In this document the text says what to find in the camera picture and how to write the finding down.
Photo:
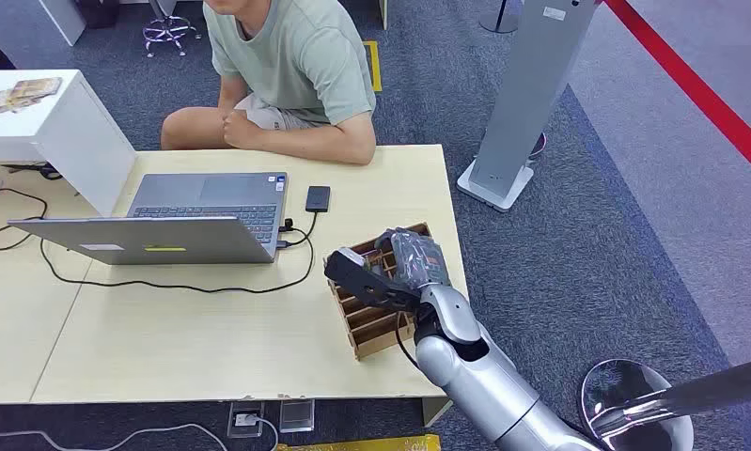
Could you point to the person's left hand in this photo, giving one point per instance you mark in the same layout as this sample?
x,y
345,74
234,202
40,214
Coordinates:
x,y
241,131

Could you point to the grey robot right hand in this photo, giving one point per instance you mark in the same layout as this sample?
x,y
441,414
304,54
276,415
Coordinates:
x,y
420,258

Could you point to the person's left forearm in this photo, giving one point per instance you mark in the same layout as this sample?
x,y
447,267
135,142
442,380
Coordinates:
x,y
313,146

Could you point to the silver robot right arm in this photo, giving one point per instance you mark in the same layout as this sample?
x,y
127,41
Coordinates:
x,y
474,386

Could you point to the person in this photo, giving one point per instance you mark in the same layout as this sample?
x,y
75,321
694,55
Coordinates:
x,y
288,62

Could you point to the wooden card holder rack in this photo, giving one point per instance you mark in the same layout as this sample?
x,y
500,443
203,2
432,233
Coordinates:
x,y
375,330

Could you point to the small flat black device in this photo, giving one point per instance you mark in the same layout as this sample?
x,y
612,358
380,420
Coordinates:
x,y
318,199

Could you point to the silver laptop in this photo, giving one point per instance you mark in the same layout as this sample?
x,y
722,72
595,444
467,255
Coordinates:
x,y
163,239

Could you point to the white box cabinet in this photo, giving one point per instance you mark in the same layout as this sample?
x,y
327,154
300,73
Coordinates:
x,y
82,143

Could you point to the yellow patterned board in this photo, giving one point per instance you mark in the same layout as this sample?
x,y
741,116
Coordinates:
x,y
375,444

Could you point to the grey kiosk stand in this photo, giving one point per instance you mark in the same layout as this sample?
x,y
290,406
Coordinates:
x,y
531,93

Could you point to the floor socket box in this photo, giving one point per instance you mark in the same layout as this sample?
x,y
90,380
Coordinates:
x,y
245,420
297,416

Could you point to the black scissors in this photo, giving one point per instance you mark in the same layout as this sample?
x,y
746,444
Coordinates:
x,y
39,169

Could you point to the white desk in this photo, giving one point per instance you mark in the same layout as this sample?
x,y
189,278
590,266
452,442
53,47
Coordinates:
x,y
45,15

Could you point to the white charger plug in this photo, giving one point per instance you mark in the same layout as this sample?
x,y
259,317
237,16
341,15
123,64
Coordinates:
x,y
246,420

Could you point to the dark stanchion base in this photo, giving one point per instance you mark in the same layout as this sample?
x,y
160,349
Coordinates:
x,y
499,25

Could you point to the red barrier tape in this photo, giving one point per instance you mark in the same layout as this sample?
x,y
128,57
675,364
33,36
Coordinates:
x,y
692,87

